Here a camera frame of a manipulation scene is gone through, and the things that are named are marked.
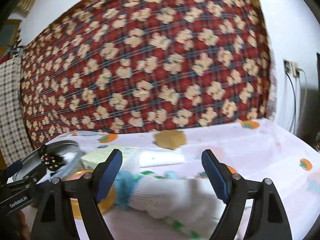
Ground green striped white cloth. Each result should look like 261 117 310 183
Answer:
159 217 208 240

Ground black beaded hair tie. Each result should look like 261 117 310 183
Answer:
39 152 66 172

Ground red plaid bear blanket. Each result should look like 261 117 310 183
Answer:
21 0 273 148

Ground wall power outlet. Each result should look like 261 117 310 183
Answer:
284 60 302 78

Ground orange round tin lid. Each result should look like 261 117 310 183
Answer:
65 168 118 221

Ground white checkered cloth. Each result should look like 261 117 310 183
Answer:
0 57 33 165

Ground white power cable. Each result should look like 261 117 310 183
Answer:
297 68 308 136

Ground round metal tray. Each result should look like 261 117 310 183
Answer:
12 140 85 182

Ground black power cable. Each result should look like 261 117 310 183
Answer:
286 72 298 133

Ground white knit glove blue cuff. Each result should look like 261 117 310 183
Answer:
114 171 225 219

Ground tan sponge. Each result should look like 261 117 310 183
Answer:
153 130 187 150

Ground yellow tissue pack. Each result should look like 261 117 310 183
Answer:
81 145 140 169

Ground white fruit print sheet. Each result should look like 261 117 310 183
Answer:
56 119 319 239

